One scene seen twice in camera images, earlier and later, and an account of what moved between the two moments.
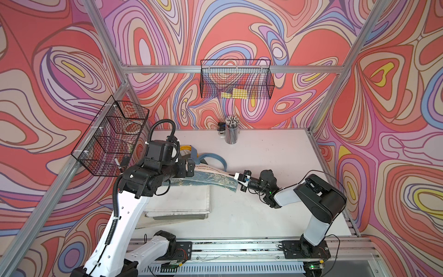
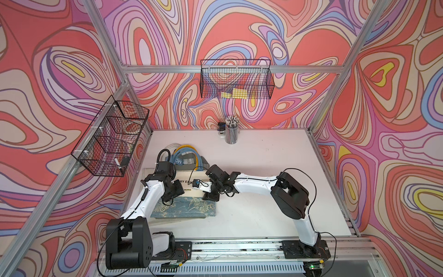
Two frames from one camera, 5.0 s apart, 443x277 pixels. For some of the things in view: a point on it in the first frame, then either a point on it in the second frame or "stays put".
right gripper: [243, 188] → [211, 197]
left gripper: [183, 172] → [179, 190]
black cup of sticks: [231, 130] stays put
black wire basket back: [236, 79] stays put
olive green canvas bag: [203, 216] → [189, 162]
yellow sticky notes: [240, 93] stays put
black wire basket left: [112, 137] stays put
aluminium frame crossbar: [232, 69] stays put
